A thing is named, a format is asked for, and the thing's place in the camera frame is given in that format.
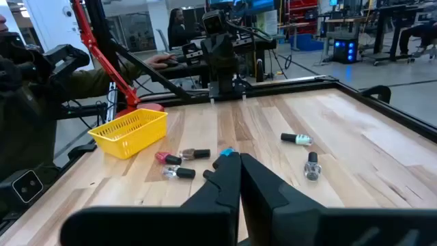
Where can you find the red storage shelf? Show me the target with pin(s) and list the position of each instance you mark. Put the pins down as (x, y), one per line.
(300, 13)

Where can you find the black table-level camera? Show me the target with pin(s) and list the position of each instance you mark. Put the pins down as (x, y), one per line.
(27, 186)

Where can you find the teal nail polish bottle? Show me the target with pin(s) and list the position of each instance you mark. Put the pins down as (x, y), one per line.
(227, 151)

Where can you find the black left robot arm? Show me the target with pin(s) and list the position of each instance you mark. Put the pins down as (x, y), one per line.
(225, 89)

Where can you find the computer tower with blue lights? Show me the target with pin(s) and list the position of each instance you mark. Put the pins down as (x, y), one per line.
(345, 51)

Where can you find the yellow plastic basket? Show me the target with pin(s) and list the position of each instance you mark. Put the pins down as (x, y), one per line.
(129, 136)

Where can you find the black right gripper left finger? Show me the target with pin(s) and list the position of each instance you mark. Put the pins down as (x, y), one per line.
(211, 222)

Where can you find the clear nail polish bottle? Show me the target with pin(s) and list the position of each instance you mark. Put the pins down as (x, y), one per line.
(186, 173)

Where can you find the red nail polish bottle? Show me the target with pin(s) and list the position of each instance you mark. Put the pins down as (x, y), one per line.
(162, 157)

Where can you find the blue bin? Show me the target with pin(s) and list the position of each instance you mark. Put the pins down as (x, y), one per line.
(304, 42)

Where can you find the person's hand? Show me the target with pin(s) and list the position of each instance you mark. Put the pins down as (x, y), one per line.
(158, 61)

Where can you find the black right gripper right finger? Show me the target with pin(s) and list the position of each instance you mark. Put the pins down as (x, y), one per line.
(273, 212)

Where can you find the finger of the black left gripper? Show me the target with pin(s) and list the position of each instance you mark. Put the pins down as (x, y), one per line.
(212, 66)
(228, 66)

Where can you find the black table frame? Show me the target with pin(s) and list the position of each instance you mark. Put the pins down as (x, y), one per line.
(300, 83)

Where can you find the mint nail polish bottle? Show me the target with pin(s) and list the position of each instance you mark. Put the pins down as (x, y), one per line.
(302, 139)

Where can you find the person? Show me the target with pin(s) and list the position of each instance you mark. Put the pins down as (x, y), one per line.
(414, 32)
(177, 34)
(27, 130)

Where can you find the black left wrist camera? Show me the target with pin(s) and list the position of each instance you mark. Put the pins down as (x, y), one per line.
(214, 22)

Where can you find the brown nail polish bottle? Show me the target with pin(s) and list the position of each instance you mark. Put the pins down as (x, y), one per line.
(187, 154)

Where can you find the red round stand base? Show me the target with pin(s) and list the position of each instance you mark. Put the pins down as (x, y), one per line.
(152, 107)

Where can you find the silver glitter nail polish bottle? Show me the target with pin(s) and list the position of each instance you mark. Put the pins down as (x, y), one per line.
(312, 171)

